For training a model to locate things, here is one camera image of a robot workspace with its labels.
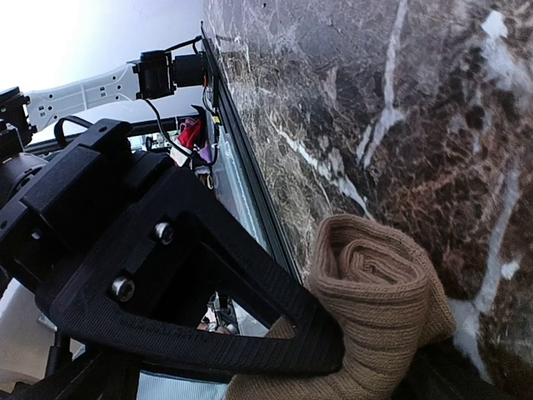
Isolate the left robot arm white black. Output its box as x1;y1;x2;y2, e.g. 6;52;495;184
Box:
1;50;344;377

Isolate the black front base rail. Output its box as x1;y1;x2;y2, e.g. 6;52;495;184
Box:
201;23;302;283

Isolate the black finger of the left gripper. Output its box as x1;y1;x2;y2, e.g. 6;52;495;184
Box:
36;167;344;377

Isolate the plain brown sock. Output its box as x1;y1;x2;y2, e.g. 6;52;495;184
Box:
225;214;456;399

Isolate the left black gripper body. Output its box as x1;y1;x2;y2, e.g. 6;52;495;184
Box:
1;119;174;292

